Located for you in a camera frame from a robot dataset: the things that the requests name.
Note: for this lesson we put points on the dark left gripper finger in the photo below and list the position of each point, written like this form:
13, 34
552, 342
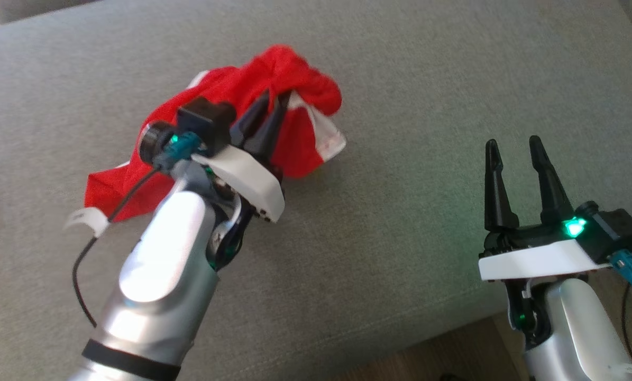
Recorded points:
273, 137
252, 116

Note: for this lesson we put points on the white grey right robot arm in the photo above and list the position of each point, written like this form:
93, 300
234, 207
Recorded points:
580, 328

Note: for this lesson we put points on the red shorts with white stripes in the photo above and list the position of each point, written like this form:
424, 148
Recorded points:
226, 84

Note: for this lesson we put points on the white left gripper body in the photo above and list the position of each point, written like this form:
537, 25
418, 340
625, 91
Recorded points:
247, 177

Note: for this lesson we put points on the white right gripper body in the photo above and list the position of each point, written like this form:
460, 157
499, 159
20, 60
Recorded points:
538, 256

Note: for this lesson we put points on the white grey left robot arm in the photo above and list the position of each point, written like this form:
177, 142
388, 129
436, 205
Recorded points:
157, 264

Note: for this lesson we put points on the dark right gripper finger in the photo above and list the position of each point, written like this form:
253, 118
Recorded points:
498, 196
553, 196

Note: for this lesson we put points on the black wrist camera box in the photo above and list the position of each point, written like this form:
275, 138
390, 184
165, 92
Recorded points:
612, 233
210, 119

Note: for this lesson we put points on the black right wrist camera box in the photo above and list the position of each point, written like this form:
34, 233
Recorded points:
612, 233

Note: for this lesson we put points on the large grey sofa seat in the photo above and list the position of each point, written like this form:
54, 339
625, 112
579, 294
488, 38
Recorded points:
400, 79

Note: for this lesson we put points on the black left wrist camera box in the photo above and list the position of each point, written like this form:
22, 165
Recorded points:
210, 119

